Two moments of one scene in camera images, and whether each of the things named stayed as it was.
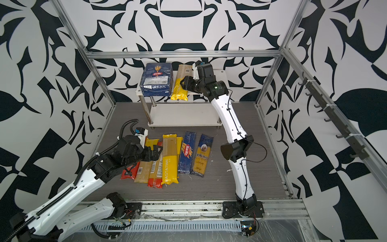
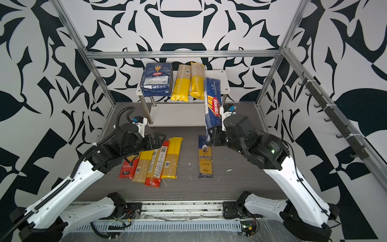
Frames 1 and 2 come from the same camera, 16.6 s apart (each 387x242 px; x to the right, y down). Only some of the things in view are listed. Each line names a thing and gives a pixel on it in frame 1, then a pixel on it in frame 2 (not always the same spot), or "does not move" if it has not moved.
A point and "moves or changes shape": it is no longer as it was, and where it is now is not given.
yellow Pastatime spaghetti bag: [170, 159] moves or changes shape
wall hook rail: [362, 153] does not move
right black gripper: [189, 82] → [216, 137]
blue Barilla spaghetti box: [185, 163] → [212, 104]
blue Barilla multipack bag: [156, 79] does not move
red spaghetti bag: [133, 169] does not move
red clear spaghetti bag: [155, 175] does not move
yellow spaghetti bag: [180, 92] does not move
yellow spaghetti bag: [144, 169] does not move
